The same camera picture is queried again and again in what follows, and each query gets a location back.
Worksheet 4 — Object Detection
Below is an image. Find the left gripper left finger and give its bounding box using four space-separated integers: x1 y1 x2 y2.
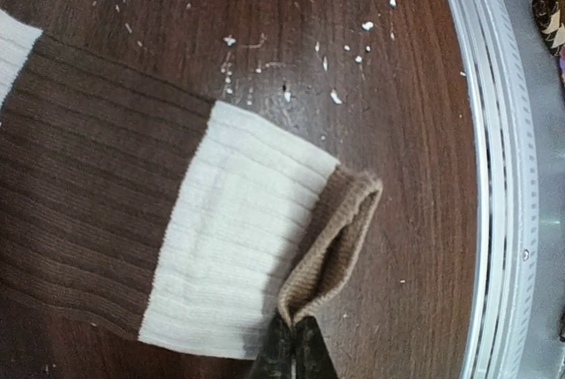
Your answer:
247 315 294 379

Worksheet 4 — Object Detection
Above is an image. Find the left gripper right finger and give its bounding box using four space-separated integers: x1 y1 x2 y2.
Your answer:
294 316 338 379

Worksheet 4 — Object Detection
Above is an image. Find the brown cream striped sock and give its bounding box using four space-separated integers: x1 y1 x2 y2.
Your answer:
1 14 382 360

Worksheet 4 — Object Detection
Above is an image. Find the aluminium front rail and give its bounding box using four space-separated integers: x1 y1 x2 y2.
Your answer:
448 0 564 378

